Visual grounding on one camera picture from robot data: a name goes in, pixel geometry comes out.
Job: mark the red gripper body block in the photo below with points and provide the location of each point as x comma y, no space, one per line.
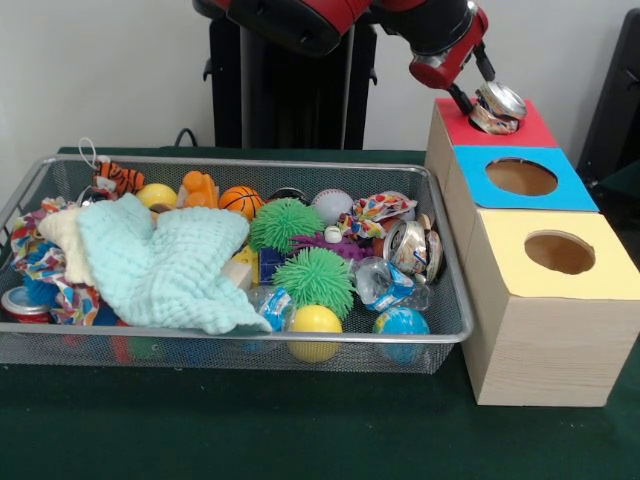
435,75

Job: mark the blue globe ball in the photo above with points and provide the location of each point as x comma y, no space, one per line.
402,325

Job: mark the yellow ball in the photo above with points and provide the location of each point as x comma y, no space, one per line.
156,196
316,325

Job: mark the tiger plush toy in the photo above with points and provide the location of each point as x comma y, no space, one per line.
120,177

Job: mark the mint waffle cloth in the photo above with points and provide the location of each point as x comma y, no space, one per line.
170,260

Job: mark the shallow mesh bin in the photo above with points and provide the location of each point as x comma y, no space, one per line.
440,330

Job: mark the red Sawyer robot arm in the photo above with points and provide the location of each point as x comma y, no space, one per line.
425,25

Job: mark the wooden three-hole box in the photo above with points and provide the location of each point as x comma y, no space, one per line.
545,325

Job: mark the small orange basketball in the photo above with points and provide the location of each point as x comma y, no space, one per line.
241,200

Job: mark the crushed silver can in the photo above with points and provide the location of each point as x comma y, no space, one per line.
497,112
415,247

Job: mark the cream cloth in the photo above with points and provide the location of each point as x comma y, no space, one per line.
65,235

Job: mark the green spiky ball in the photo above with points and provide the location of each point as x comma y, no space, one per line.
314,282
286,225

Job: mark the dark green side tablecloth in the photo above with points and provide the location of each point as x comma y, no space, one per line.
625,182

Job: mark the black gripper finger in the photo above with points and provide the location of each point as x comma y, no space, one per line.
461,99
486,64

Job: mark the black flat panel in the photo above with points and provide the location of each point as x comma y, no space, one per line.
620,100

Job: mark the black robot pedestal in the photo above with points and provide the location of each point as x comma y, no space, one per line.
290,100

